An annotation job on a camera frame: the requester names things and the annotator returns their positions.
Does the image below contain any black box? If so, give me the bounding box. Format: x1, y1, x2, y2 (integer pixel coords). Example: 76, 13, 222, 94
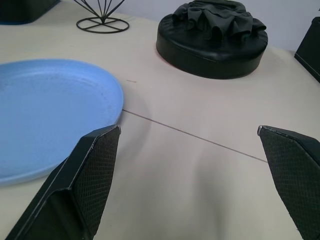
294, 16, 320, 84

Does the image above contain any dark rounded tray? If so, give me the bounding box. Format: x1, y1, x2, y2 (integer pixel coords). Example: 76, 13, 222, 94
0, 0, 62, 25

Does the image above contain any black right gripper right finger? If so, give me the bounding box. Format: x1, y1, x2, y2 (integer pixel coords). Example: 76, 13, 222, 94
257, 125, 320, 240

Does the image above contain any blue round plate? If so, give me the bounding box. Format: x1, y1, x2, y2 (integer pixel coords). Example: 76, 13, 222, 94
0, 58, 125, 187

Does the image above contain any black round leather cushion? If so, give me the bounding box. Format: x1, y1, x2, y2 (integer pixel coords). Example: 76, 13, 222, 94
155, 11, 269, 80

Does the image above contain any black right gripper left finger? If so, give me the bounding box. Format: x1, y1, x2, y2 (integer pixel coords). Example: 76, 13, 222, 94
5, 124, 122, 240

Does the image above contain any black wire stand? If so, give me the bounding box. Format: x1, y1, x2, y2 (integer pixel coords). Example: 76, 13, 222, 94
73, 0, 130, 35

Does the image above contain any black crumpled cloth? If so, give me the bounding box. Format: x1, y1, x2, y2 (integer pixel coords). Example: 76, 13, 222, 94
171, 0, 267, 42

